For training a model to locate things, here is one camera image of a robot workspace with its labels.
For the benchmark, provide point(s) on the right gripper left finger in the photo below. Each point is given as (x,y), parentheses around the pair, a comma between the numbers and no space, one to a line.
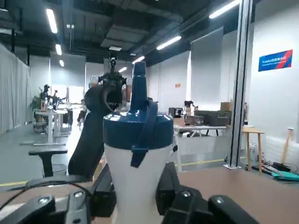
(77,207)

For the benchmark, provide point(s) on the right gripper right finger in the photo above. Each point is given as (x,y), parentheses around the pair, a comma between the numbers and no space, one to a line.
(187,207)

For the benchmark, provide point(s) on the transparent sauce bottle blue cap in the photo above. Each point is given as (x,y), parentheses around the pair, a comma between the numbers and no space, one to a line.
(137,130)

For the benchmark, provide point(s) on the black office chair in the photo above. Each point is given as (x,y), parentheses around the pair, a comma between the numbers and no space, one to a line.
(88,144)

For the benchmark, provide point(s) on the white standing desk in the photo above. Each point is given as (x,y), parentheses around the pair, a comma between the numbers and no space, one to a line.
(52,111)

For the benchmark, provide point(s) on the wooden stool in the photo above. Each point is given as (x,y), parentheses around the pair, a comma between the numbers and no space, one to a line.
(253,131)

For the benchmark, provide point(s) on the green mat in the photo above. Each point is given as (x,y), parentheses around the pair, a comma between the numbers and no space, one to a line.
(287,175)

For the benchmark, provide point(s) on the cardboard box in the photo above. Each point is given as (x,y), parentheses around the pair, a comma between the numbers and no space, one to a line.
(226,108)

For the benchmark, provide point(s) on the white curtain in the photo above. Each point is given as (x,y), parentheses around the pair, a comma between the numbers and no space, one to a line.
(14,93)

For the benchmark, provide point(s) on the black background robot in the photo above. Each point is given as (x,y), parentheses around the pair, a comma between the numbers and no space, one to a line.
(113,79)

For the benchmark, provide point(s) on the ceiling strip light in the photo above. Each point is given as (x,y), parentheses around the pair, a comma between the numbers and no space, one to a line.
(224,9)
(58,49)
(61,63)
(51,21)
(122,69)
(168,43)
(138,59)

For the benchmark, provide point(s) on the small orange wall sign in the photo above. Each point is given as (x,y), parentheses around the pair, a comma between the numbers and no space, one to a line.
(178,85)

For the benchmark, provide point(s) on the aluminium frame post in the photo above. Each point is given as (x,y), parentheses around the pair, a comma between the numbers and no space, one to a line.
(240,93)

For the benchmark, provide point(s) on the blue red wall sign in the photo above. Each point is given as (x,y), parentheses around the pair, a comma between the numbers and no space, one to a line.
(275,60)

